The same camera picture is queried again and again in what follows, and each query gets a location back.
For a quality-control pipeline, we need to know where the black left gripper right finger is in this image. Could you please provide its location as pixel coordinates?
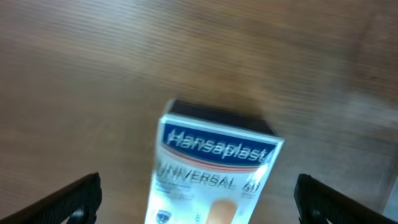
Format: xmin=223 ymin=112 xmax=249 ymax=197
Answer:
xmin=294 ymin=174 xmax=397 ymax=224

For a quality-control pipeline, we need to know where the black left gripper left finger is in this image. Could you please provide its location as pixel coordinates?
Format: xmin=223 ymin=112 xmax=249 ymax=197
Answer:
xmin=1 ymin=172 xmax=102 ymax=224

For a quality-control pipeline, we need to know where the white Hansaplast plaster box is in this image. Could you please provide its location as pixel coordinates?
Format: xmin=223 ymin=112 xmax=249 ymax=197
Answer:
xmin=145 ymin=99 xmax=284 ymax=224

